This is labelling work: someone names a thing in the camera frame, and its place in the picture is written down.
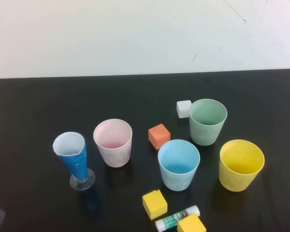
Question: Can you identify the pink plastic cup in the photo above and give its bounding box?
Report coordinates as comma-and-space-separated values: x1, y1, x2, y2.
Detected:
93, 118, 133, 168

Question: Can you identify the white green glue stick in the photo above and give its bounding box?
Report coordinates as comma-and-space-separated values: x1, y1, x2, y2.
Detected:
155, 205, 201, 232

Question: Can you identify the blue-wrapped clear plastic goblet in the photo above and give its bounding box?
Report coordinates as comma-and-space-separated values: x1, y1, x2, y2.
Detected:
52, 131, 96, 191

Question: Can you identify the yellow foam cube with notch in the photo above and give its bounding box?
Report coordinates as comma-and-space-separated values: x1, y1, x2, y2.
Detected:
142, 189, 168, 220

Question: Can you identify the light blue plastic cup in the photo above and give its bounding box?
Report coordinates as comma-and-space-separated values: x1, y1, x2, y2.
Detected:
157, 139, 200, 192

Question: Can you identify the yellow plastic cup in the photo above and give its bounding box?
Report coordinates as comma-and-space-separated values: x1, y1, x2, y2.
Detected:
218, 139, 265, 192

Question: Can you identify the orange foam cube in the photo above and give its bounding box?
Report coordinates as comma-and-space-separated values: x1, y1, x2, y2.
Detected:
148, 123, 171, 150

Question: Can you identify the white foam cube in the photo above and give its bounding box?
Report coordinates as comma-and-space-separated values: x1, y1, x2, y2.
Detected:
176, 100, 192, 119

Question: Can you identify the green plastic cup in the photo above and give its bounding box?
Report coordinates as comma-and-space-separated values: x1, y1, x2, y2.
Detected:
188, 98, 228, 146

